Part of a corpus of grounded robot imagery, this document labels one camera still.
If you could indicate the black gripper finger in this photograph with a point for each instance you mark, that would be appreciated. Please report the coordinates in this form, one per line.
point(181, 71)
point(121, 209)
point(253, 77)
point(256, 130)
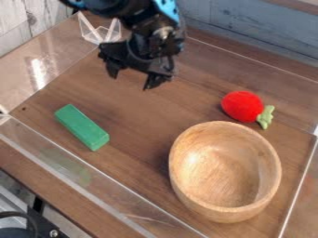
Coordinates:
point(114, 67)
point(157, 79)

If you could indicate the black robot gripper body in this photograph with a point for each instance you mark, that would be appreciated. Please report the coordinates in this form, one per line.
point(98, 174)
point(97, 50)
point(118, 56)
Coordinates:
point(131, 53)

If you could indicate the green rectangular block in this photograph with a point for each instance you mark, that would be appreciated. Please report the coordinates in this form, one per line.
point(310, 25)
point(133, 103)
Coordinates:
point(82, 127)

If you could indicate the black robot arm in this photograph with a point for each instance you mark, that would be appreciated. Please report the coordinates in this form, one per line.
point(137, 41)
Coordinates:
point(157, 40)

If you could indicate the brown wooden bowl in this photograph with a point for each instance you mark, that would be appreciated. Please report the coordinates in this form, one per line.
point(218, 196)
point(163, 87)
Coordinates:
point(225, 171)

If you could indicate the red plush strawberry toy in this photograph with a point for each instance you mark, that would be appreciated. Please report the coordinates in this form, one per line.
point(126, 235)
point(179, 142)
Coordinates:
point(244, 106)

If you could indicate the clear acrylic front barrier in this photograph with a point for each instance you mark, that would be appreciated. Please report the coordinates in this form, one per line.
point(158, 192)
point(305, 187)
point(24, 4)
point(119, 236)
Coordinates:
point(103, 206)

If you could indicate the black device lower left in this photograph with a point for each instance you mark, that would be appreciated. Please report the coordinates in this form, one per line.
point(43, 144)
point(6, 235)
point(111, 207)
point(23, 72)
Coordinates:
point(39, 227)

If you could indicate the clear acrylic corner bracket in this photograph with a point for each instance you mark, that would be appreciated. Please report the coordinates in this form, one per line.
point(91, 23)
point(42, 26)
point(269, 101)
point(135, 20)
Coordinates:
point(101, 34)

